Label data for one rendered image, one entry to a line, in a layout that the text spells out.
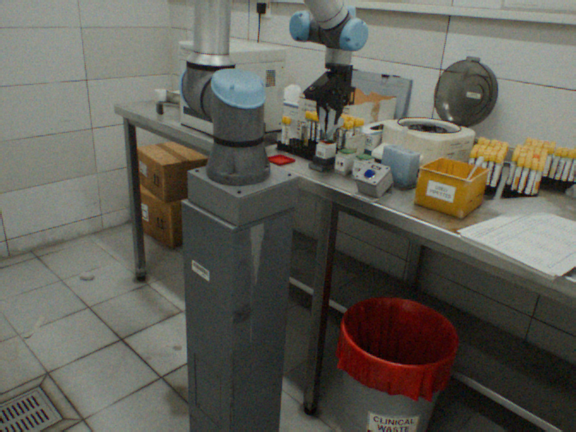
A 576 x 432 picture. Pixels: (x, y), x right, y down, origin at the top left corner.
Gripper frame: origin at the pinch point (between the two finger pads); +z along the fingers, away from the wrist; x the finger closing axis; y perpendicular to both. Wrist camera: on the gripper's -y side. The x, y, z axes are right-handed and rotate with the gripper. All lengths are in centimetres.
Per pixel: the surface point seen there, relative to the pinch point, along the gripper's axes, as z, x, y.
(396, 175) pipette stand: 7.1, -22.8, 4.3
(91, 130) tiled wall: 37, 170, 6
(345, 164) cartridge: 6.6, -8.9, -0.8
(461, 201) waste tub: 5.6, -45.2, -2.4
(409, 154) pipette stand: 0.2, -25.9, 4.0
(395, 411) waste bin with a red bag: 72, -42, -8
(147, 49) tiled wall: -4, 169, 43
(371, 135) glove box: 3.4, -0.8, 22.5
